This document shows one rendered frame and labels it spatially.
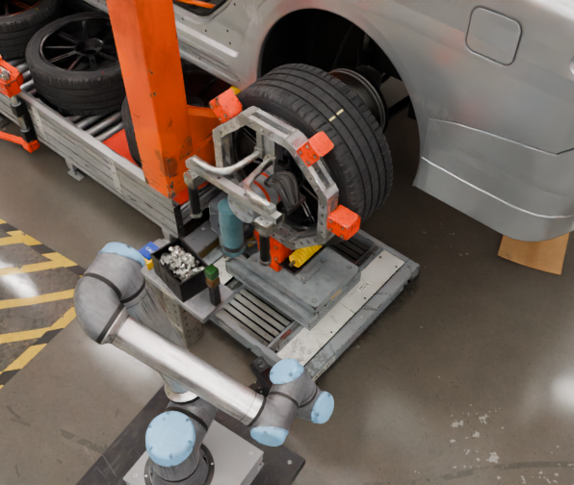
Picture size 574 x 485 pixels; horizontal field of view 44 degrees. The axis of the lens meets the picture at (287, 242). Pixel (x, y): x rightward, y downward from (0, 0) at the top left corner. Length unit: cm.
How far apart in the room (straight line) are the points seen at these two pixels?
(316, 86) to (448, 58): 45
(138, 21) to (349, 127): 78
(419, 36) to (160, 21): 87
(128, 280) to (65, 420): 129
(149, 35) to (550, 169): 139
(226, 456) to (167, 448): 32
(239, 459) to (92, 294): 88
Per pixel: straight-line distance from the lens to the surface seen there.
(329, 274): 308
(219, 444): 248
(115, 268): 187
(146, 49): 255
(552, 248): 368
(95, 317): 182
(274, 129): 236
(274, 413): 189
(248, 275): 317
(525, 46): 219
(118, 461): 262
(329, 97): 242
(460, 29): 228
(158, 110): 270
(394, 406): 301
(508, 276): 350
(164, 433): 221
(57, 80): 382
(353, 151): 237
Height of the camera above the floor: 264
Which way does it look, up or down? 49 degrees down
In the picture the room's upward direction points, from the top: straight up
